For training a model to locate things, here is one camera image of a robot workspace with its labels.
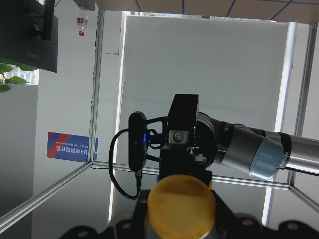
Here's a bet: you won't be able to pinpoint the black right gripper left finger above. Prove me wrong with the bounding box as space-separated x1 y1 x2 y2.
61 190 150 239

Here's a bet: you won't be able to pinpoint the blue red wall sign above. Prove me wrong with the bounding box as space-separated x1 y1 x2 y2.
46 132 90 162

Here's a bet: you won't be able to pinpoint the yellow push button switch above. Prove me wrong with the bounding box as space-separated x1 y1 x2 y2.
147 175 216 239

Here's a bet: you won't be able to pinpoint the green plant leaves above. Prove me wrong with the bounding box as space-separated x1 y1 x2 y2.
0 59 33 93

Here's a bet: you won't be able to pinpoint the black monitor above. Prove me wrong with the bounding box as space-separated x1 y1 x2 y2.
0 0 58 73

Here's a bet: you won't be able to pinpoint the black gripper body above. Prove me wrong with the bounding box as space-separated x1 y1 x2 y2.
159 94 217 179

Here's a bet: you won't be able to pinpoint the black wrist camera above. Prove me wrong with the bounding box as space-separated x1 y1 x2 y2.
128 111 147 172

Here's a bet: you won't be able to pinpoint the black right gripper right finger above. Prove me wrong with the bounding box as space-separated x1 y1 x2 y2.
210 190 319 239

